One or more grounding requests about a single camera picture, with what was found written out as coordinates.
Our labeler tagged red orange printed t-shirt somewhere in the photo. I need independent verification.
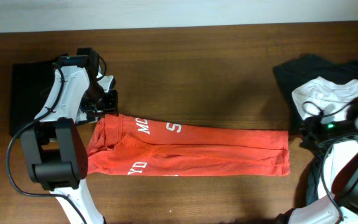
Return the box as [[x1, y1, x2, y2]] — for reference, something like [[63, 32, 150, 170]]
[[86, 114, 290, 177]]

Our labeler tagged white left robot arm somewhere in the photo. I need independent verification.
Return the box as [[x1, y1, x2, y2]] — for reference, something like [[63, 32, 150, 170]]
[[13, 48, 118, 223]]

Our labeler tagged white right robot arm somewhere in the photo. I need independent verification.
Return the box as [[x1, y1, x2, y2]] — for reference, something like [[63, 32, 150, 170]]
[[274, 97, 358, 224]]

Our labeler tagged dark green t-shirt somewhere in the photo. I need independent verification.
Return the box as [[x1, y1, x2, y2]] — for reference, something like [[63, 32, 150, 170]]
[[273, 53, 358, 206]]

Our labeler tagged folded black garment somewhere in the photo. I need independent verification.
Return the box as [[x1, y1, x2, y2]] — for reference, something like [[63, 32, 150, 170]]
[[9, 58, 58, 136]]

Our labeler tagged folded white patterned garment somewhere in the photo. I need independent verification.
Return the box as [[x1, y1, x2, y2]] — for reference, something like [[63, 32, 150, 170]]
[[75, 109, 88, 125]]

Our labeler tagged white t-shirt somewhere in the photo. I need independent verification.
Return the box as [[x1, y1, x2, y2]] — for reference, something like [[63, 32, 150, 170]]
[[291, 77, 358, 205]]

